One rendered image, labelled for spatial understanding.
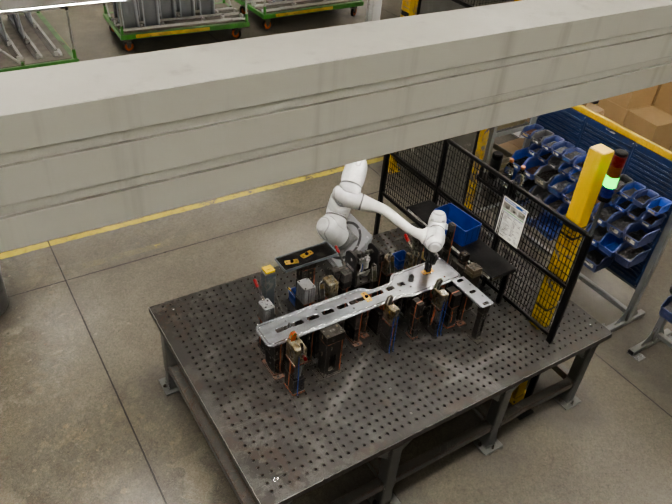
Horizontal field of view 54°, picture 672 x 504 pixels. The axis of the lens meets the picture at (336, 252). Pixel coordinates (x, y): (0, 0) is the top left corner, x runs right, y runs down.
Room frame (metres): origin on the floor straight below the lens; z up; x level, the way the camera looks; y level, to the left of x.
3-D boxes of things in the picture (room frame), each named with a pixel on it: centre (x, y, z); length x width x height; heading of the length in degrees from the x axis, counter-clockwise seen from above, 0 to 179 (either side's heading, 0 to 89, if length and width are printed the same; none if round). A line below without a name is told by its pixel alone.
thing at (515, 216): (3.48, -1.10, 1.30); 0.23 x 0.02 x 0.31; 35
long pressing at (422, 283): (2.95, -0.20, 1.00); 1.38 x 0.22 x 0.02; 125
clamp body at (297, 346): (2.48, 0.16, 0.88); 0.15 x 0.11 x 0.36; 35
